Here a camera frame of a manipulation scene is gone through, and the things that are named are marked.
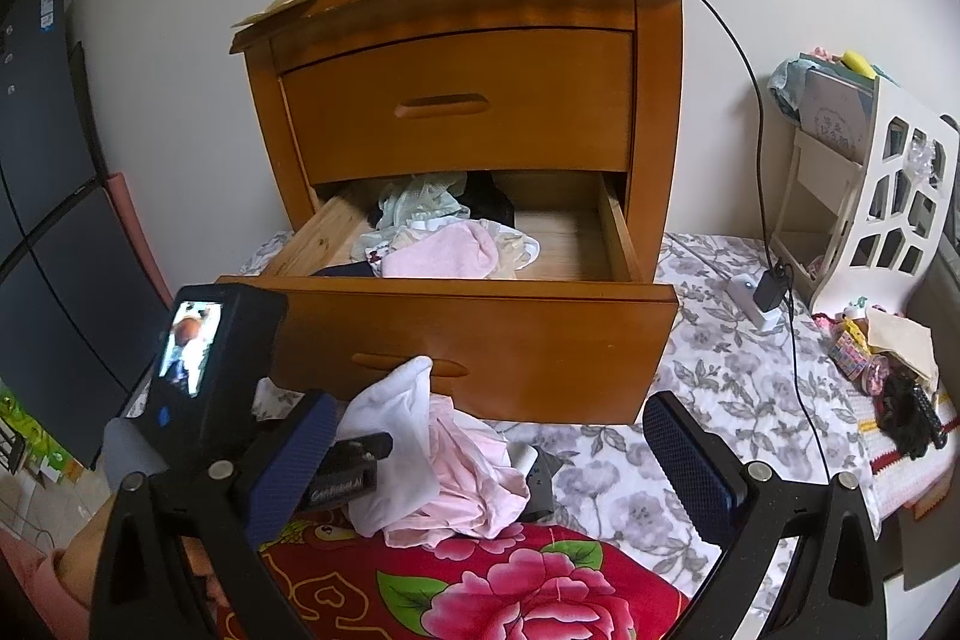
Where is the white garment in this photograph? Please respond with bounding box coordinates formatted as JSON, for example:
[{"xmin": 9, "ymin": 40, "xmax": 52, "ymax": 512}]
[{"xmin": 343, "ymin": 355, "xmax": 445, "ymax": 536}]

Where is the white knitted mat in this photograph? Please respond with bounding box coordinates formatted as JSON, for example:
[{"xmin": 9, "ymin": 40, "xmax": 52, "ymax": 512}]
[{"xmin": 847, "ymin": 377, "xmax": 960, "ymax": 521}]

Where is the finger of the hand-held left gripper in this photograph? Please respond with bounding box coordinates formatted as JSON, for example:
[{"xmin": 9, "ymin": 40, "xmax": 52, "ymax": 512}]
[{"xmin": 330, "ymin": 430, "xmax": 396, "ymax": 465}]

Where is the person's left forearm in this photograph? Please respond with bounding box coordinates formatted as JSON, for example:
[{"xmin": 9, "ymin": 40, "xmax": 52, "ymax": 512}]
[{"xmin": 0, "ymin": 497, "xmax": 113, "ymax": 640}]

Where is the teal cloth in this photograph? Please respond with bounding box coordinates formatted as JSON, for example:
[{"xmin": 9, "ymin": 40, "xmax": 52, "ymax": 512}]
[{"xmin": 769, "ymin": 56, "xmax": 811, "ymax": 120}]

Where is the black lace underwear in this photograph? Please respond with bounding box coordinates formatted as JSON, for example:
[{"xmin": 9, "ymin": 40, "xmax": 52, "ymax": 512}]
[{"xmin": 459, "ymin": 171, "xmax": 518, "ymax": 229}]

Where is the dark grey cloth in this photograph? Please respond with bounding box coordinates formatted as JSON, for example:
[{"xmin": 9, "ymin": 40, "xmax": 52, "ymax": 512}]
[{"xmin": 510, "ymin": 441, "xmax": 560, "ymax": 525}]

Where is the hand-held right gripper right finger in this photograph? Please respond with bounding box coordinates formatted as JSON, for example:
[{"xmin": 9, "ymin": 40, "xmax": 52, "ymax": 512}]
[{"xmin": 643, "ymin": 391, "xmax": 890, "ymax": 640}]

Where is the light green lace underwear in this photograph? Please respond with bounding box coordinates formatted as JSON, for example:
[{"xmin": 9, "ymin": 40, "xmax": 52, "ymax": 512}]
[{"xmin": 375, "ymin": 175, "xmax": 470, "ymax": 232}]

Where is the cream lace underwear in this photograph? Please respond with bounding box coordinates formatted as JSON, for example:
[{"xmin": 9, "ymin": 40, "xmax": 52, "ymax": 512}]
[{"xmin": 480, "ymin": 220, "xmax": 542, "ymax": 278}]

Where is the grey floral bedsheet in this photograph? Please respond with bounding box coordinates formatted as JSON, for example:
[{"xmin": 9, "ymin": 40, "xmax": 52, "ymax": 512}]
[{"xmin": 124, "ymin": 231, "xmax": 871, "ymax": 611}]

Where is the white printed underwear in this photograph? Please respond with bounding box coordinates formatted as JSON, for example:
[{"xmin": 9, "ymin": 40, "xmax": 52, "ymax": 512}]
[{"xmin": 352, "ymin": 226, "xmax": 422, "ymax": 275}]

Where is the dark glass cabinet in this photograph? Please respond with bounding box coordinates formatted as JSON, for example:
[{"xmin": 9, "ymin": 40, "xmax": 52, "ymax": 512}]
[{"xmin": 0, "ymin": 0, "xmax": 173, "ymax": 468}]

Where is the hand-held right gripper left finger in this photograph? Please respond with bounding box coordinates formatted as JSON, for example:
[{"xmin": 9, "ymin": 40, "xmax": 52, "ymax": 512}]
[{"xmin": 90, "ymin": 389, "xmax": 338, "ymax": 640}]

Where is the light pink garment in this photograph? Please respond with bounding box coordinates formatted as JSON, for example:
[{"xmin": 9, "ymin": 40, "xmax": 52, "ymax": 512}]
[{"xmin": 382, "ymin": 396, "xmax": 533, "ymax": 551}]

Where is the green cardboard box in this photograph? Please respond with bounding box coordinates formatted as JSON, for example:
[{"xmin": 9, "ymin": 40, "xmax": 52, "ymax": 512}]
[{"xmin": 0, "ymin": 385, "xmax": 83, "ymax": 483}]

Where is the wooden drawer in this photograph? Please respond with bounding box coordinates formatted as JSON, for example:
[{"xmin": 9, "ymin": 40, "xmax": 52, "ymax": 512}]
[
  {"xmin": 216, "ymin": 169, "xmax": 680, "ymax": 425},
  {"xmin": 279, "ymin": 26, "xmax": 637, "ymax": 185}
]

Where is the thin black cable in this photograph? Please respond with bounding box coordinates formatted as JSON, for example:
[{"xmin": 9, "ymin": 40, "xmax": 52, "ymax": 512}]
[{"xmin": 784, "ymin": 287, "xmax": 835, "ymax": 483}]

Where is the wooden nightstand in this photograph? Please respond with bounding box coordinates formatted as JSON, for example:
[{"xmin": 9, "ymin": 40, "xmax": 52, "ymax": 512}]
[{"xmin": 229, "ymin": 0, "xmax": 695, "ymax": 311}]

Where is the red floral blanket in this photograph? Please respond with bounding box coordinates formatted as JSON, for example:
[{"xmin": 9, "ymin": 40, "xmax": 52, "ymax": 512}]
[{"xmin": 255, "ymin": 509, "xmax": 691, "ymax": 640}]

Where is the colourful sticker packet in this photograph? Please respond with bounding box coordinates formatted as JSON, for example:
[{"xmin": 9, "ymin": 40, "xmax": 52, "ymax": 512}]
[{"xmin": 829, "ymin": 319, "xmax": 875, "ymax": 378}]

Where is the black hair brush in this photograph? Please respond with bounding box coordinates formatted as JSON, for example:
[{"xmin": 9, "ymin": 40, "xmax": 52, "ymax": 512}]
[{"xmin": 877, "ymin": 374, "xmax": 953, "ymax": 457}]

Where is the clear plastic wrapper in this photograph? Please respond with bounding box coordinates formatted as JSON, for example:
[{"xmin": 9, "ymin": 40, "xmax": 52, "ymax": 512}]
[{"xmin": 904, "ymin": 130, "xmax": 946, "ymax": 184}]

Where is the white power strip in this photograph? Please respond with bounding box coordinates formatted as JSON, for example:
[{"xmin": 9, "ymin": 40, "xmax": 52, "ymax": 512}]
[{"xmin": 724, "ymin": 272, "xmax": 785, "ymax": 333}]

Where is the white wooden rack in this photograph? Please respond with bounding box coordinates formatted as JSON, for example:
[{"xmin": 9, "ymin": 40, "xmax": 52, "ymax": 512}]
[{"xmin": 769, "ymin": 51, "xmax": 960, "ymax": 316}]

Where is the grey book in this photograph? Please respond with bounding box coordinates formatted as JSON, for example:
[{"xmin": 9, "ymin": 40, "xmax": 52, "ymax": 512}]
[{"xmin": 799, "ymin": 66, "xmax": 878, "ymax": 161}]

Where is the black charging cable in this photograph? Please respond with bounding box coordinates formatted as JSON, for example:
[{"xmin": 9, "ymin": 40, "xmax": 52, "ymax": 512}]
[{"xmin": 450, "ymin": 0, "xmax": 777, "ymax": 281}]

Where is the black charger adapter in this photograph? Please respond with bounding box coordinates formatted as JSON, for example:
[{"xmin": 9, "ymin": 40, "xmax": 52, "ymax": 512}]
[{"xmin": 754, "ymin": 265, "xmax": 796, "ymax": 315}]

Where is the beige paper sheet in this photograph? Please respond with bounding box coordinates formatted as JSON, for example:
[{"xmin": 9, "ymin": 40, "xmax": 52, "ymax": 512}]
[{"xmin": 231, "ymin": 0, "xmax": 323, "ymax": 28}]

